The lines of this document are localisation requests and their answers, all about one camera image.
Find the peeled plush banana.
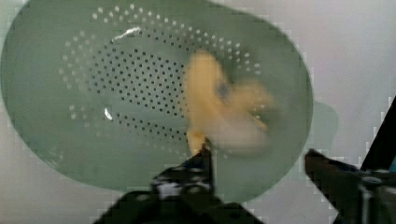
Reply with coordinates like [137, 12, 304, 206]
[184, 49, 276, 155]

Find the green oval strainer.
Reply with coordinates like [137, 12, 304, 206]
[1, 0, 338, 202]

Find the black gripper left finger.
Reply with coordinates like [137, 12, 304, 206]
[92, 144, 265, 224]

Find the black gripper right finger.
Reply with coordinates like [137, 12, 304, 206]
[304, 149, 395, 224]

